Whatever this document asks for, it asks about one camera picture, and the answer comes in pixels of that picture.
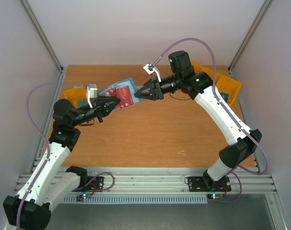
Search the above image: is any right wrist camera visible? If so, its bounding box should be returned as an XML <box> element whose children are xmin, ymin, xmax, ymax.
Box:
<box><xmin>143</xmin><ymin>63</ymin><xmax>161</xmax><ymax>82</ymax></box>

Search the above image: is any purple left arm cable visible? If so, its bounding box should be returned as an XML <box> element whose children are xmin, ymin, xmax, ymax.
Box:
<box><xmin>16</xmin><ymin>82</ymin><xmax>89</xmax><ymax>230</ymax></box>

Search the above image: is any small yellow bin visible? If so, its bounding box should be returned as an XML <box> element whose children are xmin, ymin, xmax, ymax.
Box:
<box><xmin>63</xmin><ymin>88</ymin><xmax>87</xmax><ymax>108</ymax></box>

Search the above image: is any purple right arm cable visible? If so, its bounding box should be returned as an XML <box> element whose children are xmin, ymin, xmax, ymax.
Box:
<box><xmin>151</xmin><ymin>37</ymin><xmax>270</xmax><ymax>204</ymax></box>

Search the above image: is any red card in holder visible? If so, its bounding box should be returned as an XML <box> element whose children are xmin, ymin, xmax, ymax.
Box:
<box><xmin>102</xmin><ymin>88</ymin><xmax>117</xmax><ymax>97</ymax></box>

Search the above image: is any left circuit board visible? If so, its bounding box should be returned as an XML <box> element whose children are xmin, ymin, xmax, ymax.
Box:
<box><xmin>76</xmin><ymin>193</ymin><xmax>91</xmax><ymax>202</ymax></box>

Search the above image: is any right circuit board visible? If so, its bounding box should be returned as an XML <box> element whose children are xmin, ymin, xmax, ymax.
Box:
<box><xmin>207</xmin><ymin>193</ymin><xmax>224</xmax><ymax>200</ymax></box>

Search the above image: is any red VIP credit card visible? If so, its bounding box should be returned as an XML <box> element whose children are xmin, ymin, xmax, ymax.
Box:
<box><xmin>116</xmin><ymin>85</ymin><xmax>134</xmax><ymax>109</ymax></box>

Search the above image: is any aluminium frame rail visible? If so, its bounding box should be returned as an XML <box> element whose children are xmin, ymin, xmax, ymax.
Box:
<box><xmin>15</xmin><ymin>166</ymin><xmax>278</xmax><ymax>195</ymax></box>

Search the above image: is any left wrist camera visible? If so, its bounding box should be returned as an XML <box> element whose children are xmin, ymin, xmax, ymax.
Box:
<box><xmin>86</xmin><ymin>84</ymin><xmax>98</xmax><ymax>108</ymax></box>

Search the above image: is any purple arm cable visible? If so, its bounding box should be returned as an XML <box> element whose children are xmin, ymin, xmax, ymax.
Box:
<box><xmin>16</xmin><ymin>82</ymin><xmax>89</xmax><ymax>230</ymax></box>
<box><xmin>151</xmin><ymin>37</ymin><xmax>270</xmax><ymax>204</ymax></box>

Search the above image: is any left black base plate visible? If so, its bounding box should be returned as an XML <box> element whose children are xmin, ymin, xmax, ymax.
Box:
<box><xmin>73</xmin><ymin>176</ymin><xmax>104</xmax><ymax>192</ymax></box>

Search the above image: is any green card in small bin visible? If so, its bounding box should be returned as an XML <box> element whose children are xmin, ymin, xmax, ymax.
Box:
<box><xmin>78</xmin><ymin>99</ymin><xmax>88</xmax><ymax>108</ymax></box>

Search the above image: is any blue card in bin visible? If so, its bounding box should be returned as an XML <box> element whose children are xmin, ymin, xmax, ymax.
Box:
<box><xmin>220</xmin><ymin>92</ymin><xmax>229</xmax><ymax>102</ymax></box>

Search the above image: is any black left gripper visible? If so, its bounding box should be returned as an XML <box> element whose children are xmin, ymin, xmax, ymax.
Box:
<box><xmin>71</xmin><ymin>96</ymin><xmax>121</xmax><ymax>127</ymax></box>

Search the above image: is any teal leather card holder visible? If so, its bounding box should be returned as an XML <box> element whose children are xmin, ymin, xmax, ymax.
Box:
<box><xmin>98</xmin><ymin>78</ymin><xmax>143</xmax><ymax>109</ymax></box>

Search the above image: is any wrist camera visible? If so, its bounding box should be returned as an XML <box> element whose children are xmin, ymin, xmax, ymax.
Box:
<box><xmin>86</xmin><ymin>84</ymin><xmax>98</xmax><ymax>108</ymax></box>
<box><xmin>143</xmin><ymin>63</ymin><xmax>161</xmax><ymax>82</ymax></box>

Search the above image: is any grey slotted cable duct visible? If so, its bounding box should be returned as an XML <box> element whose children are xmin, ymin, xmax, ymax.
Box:
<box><xmin>62</xmin><ymin>194</ymin><xmax>208</xmax><ymax>205</ymax></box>

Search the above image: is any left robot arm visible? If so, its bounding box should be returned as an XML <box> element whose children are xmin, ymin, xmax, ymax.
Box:
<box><xmin>3</xmin><ymin>96</ymin><xmax>121</xmax><ymax>230</ymax></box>

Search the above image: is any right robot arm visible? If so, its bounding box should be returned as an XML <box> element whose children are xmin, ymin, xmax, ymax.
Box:
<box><xmin>134</xmin><ymin>51</ymin><xmax>262</xmax><ymax>190</ymax></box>

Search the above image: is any circuit board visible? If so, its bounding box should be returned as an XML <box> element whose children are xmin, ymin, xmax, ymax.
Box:
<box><xmin>76</xmin><ymin>193</ymin><xmax>91</xmax><ymax>202</ymax></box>
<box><xmin>207</xmin><ymin>193</ymin><xmax>224</xmax><ymax>200</ymax></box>

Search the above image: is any yellow three-compartment bin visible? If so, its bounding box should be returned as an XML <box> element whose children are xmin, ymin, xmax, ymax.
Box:
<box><xmin>192</xmin><ymin>62</ymin><xmax>242</xmax><ymax>106</ymax></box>

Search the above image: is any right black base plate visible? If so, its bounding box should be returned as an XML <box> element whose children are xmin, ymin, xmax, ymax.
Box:
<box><xmin>184</xmin><ymin>176</ymin><xmax>232</xmax><ymax>193</ymax></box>

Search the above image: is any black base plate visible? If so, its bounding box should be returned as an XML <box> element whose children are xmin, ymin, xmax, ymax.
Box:
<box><xmin>73</xmin><ymin>176</ymin><xmax>104</xmax><ymax>192</ymax></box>
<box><xmin>184</xmin><ymin>176</ymin><xmax>232</xmax><ymax>193</ymax></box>

